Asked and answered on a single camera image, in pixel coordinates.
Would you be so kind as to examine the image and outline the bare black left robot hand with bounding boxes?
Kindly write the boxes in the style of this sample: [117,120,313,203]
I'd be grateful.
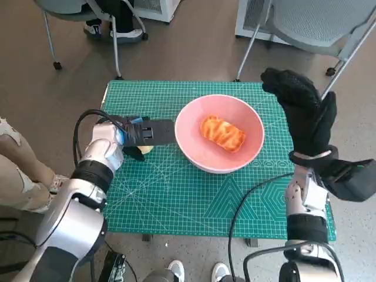
[113,116,151,162]

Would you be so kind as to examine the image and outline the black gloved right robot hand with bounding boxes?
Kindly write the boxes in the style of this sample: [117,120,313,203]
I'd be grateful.
[260,68,338,159]

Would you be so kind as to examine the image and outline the pink bowl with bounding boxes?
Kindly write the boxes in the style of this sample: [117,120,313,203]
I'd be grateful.
[174,93,265,174]

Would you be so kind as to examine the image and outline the green cutting mat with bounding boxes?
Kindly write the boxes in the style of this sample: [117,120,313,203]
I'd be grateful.
[101,80,335,242]

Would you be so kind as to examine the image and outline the grey mesh office chair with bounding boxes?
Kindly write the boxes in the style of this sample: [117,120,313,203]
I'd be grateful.
[234,0,376,100]

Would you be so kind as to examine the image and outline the white cabinet with vent grille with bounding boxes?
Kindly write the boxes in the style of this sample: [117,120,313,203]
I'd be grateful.
[234,0,290,45]
[132,0,180,24]

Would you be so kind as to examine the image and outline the black electronics box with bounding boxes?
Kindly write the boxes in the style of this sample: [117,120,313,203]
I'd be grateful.
[98,251,127,282]

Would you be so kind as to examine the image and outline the person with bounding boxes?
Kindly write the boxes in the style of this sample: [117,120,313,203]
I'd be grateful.
[83,0,143,39]
[0,116,70,214]
[167,260,236,282]

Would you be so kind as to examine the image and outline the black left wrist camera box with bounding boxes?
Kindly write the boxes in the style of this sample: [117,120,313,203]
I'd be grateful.
[125,118,177,147]

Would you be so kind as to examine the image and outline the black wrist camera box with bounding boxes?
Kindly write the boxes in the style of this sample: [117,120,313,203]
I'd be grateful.
[318,158,376,203]
[125,118,177,147]

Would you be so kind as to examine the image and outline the black cable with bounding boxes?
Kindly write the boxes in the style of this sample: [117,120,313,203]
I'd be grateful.
[228,172,294,282]
[243,243,341,282]
[72,109,127,168]

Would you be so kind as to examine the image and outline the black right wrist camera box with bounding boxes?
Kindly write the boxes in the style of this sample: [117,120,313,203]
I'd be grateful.
[318,158,376,203]

